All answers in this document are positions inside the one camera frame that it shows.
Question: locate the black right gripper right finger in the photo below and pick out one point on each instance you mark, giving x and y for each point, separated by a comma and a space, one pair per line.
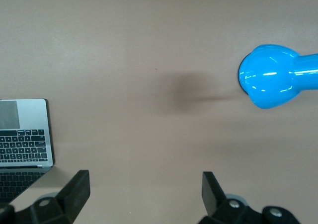
213, 196

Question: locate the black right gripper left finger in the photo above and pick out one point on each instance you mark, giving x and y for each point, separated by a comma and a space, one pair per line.
67, 199

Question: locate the grey laptop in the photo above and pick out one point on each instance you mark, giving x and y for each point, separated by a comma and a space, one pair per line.
32, 114

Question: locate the blue desk lamp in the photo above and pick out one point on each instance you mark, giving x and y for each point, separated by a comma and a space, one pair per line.
268, 77

